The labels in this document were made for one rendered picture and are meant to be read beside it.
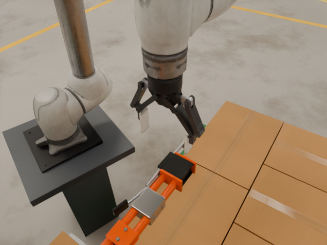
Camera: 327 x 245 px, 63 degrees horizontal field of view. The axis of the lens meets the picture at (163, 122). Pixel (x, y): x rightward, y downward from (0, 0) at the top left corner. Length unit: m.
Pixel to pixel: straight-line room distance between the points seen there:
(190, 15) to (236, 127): 1.31
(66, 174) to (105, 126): 0.33
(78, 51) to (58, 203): 1.28
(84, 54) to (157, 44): 0.71
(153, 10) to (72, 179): 0.93
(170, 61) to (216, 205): 0.98
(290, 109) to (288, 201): 1.55
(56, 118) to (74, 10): 0.45
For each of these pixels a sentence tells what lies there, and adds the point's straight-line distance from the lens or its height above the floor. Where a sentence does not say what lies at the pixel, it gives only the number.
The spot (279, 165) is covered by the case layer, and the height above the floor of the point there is 0.54.
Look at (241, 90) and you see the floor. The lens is 2.98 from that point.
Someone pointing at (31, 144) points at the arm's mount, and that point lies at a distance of 1.45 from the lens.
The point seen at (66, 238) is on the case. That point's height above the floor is 0.95.
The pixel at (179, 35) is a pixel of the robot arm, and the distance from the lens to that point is 0.48.
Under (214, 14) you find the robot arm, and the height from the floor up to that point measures 1.52.
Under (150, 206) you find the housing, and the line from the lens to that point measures 0.72.
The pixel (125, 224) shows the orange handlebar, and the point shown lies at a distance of 0.71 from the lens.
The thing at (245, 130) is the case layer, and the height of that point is 0.54.
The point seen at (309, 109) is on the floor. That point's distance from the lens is 2.97.
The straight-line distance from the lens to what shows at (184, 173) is 0.77.
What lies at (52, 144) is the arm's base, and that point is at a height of 0.79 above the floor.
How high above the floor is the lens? 1.73
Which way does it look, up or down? 44 degrees down
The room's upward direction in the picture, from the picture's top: 1 degrees counter-clockwise
